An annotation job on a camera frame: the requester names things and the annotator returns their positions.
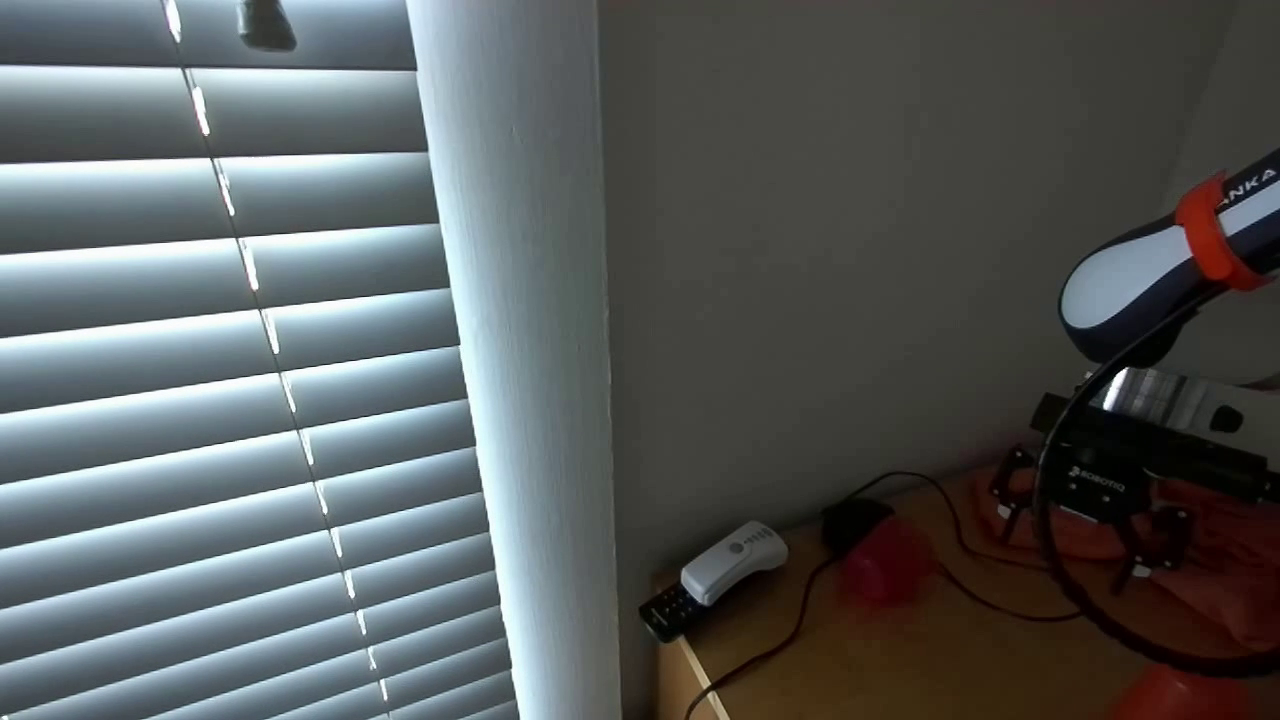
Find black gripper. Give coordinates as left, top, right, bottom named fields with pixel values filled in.
left=989, top=397, right=1273, bottom=582

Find orange plastic cup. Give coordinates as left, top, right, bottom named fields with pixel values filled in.
left=1111, top=659, right=1259, bottom=720

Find pinkish red plastic cup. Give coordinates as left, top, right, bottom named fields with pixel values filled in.
left=838, top=515, right=942, bottom=611

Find orange towel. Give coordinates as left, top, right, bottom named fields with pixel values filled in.
left=969, top=453, right=1280, bottom=658

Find light wooden dresser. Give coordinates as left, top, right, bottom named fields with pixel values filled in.
left=650, top=466, right=1280, bottom=720

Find black power adapter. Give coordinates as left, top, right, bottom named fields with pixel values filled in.
left=822, top=498, right=895, bottom=556

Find white handheld device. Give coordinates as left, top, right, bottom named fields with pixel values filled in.
left=677, top=515, right=794, bottom=611

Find black remote control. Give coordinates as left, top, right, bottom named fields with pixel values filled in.
left=635, top=585, right=712, bottom=647

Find white window blinds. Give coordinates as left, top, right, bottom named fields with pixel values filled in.
left=0, top=0, right=526, bottom=720

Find dark window blind fitting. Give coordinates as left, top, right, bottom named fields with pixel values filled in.
left=236, top=0, right=300, bottom=58

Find thin black power cable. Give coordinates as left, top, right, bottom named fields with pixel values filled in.
left=680, top=470, right=1093, bottom=720

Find orange cable strap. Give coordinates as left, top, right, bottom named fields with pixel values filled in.
left=1173, top=178, right=1267, bottom=297

